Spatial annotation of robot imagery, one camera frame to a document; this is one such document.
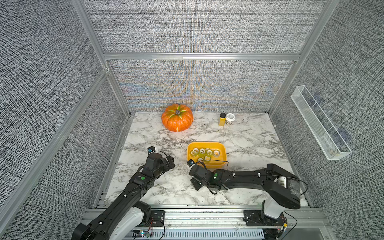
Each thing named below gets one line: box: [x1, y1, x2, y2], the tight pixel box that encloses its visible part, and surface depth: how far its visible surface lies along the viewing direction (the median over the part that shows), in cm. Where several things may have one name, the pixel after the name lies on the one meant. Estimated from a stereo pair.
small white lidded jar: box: [226, 113, 236, 125], surface depth 112 cm
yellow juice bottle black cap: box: [218, 112, 227, 127], surface depth 109 cm
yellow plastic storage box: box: [186, 141, 228, 170], surface depth 97 cm
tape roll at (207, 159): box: [204, 155, 212, 163], surface depth 94 cm
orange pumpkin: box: [161, 103, 194, 132], surface depth 104 cm
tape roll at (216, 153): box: [213, 149, 221, 158], surface depth 97 cm
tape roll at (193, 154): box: [190, 150, 198, 158], surface depth 97 cm
